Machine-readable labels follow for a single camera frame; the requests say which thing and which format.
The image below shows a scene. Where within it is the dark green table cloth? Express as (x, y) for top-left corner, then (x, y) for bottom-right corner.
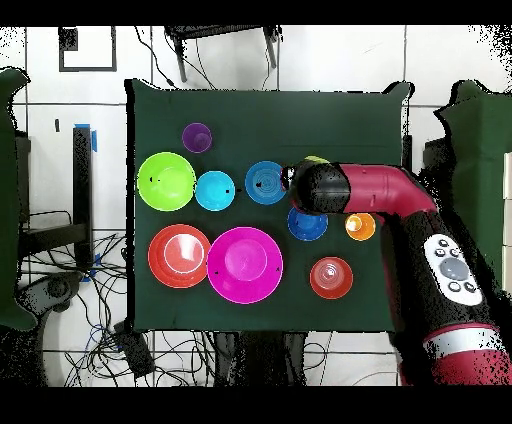
(124, 77), (415, 335)

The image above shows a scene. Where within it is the black metal stand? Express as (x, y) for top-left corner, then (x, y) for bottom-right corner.
(17, 124), (95, 275)

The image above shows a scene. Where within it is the small cyan bowl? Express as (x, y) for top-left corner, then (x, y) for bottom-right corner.
(194, 170), (237, 212)

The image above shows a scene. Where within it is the green covered side table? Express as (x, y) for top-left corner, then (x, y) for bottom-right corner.
(0, 66), (39, 332)
(433, 78), (512, 293)

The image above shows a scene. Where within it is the purple plastic cup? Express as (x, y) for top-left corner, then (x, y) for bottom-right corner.
(181, 122), (214, 154)

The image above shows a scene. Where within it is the orange plastic cup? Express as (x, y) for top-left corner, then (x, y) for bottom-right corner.
(344, 212), (377, 242)

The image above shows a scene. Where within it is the blue tape strip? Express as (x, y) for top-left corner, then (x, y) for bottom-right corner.
(74, 123), (98, 153)

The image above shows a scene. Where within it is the black square floor frame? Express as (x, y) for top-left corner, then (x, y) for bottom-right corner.
(58, 26), (118, 73)

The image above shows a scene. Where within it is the small dark blue bowl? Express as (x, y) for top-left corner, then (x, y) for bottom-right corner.
(286, 206), (330, 242)

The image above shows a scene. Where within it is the medium blue bowl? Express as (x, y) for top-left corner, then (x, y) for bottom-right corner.
(244, 160), (288, 206)

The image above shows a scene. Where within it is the black floor cable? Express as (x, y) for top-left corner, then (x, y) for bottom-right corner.
(133, 25), (178, 89)

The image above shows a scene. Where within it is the small orange bowl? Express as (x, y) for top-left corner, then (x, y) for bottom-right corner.
(308, 256), (355, 301)

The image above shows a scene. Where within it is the large lime green bowl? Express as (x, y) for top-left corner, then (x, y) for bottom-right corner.
(136, 151), (198, 212)

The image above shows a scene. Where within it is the grey chair base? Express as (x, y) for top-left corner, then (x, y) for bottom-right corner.
(15, 271), (85, 317)

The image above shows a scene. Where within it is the tangle of floor cables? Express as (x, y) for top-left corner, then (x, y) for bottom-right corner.
(19, 231), (217, 387)

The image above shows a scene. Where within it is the large pink bowl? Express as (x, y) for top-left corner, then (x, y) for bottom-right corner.
(206, 226), (285, 305)

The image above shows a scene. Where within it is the large red-orange bowl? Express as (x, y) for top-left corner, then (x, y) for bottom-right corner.
(147, 223), (212, 290)

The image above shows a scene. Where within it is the black power strip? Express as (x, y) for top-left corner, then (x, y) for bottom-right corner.
(113, 321), (156, 379)

